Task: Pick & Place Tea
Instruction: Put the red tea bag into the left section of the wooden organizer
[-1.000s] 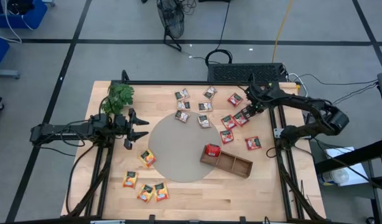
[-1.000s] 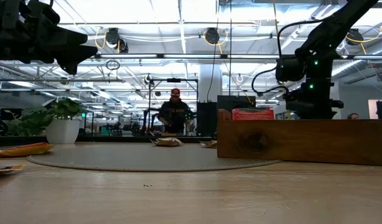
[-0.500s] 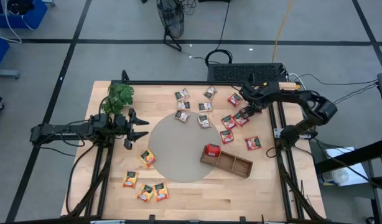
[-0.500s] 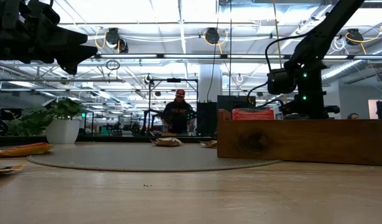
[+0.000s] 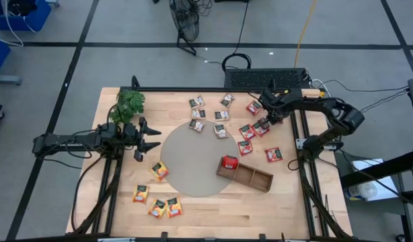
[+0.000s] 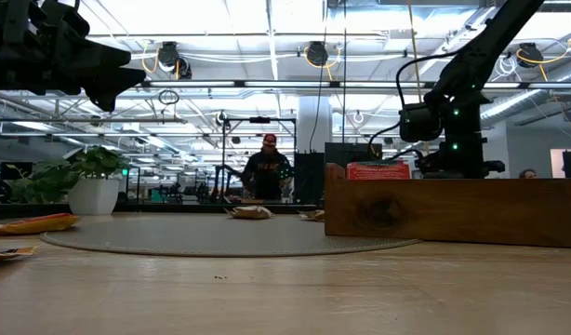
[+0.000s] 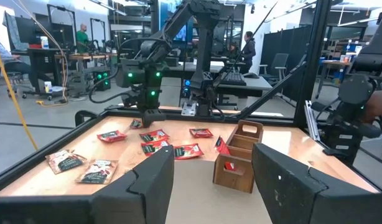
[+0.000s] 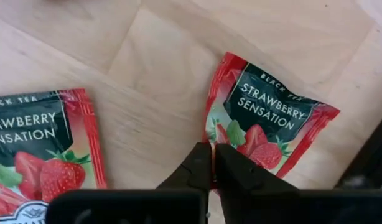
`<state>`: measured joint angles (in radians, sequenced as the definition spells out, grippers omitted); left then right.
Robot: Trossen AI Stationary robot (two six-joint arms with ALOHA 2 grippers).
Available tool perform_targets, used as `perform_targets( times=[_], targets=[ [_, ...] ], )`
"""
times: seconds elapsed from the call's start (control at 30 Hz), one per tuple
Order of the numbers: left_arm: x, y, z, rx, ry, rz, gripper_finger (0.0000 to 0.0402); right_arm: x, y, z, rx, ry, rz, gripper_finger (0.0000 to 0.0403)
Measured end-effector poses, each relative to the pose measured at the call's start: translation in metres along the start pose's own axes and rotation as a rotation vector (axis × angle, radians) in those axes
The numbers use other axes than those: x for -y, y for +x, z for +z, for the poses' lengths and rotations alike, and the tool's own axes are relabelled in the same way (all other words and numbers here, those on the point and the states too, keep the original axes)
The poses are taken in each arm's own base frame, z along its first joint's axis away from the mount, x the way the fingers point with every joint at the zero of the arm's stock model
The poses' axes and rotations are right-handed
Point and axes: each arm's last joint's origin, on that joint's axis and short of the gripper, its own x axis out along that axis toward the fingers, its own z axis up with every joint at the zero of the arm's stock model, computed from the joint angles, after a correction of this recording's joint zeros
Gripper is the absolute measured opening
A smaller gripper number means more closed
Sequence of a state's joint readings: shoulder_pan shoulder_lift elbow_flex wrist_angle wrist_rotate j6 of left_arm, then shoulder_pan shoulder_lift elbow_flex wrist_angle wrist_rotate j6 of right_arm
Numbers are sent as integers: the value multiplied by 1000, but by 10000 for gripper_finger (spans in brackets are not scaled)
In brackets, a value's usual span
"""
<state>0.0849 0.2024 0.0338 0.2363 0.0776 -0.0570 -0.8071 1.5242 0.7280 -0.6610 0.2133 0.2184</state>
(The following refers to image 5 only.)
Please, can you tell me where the yellow cable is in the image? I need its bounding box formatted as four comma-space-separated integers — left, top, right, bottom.
293, 0, 318, 69

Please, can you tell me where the black metal rack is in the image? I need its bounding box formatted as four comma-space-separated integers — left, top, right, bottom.
339, 78, 413, 242

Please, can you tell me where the brown cinnamon apple tea packet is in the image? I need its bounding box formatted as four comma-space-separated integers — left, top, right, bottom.
213, 124, 229, 139
188, 119, 207, 133
191, 108, 207, 121
188, 95, 207, 110
214, 110, 231, 122

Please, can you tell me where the thin black cable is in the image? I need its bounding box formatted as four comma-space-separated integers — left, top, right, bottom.
310, 79, 410, 93

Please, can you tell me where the black computer case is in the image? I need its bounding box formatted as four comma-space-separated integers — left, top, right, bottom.
224, 67, 311, 90

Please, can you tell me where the black power cable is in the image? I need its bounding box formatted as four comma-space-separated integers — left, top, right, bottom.
221, 0, 253, 72

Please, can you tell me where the grey metal bar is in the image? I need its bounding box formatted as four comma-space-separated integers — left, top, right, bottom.
0, 74, 23, 86

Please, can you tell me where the white looped cable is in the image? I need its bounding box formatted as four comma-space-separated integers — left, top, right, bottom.
311, 79, 334, 102

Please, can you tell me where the wooden three-compartment tray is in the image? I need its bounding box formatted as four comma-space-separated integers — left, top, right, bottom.
215, 155, 274, 194

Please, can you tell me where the green plant in white pot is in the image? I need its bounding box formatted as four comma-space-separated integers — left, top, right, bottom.
108, 89, 146, 125

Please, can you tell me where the round grey mat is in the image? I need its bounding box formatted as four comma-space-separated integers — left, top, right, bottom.
159, 120, 240, 198

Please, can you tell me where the white paper sheet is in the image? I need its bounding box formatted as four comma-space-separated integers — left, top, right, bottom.
350, 157, 399, 202

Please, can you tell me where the red strawberry tea packet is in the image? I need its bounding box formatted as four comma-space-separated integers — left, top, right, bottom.
237, 140, 254, 157
246, 100, 263, 116
221, 155, 239, 170
252, 121, 270, 138
239, 124, 257, 141
264, 147, 284, 163

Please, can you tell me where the black table frame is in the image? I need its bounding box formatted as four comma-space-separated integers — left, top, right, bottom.
67, 75, 354, 242

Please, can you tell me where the thin grey cable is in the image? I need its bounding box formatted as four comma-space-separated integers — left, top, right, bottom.
359, 89, 410, 114

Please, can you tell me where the dark green tea packet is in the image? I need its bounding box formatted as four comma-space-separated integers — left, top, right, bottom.
219, 92, 235, 108

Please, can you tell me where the orange tea packet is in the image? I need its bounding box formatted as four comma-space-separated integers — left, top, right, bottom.
132, 184, 151, 204
150, 161, 170, 182
165, 196, 184, 218
147, 198, 167, 220

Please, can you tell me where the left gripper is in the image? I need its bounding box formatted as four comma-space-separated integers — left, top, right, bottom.
124, 116, 163, 163

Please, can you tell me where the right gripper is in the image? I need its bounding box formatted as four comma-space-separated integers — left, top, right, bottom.
258, 90, 293, 130

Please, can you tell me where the black floor fan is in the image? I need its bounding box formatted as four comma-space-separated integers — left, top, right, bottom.
168, 0, 200, 56

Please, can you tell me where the large blue bin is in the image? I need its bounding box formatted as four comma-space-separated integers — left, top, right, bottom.
0, 0, 52, 32

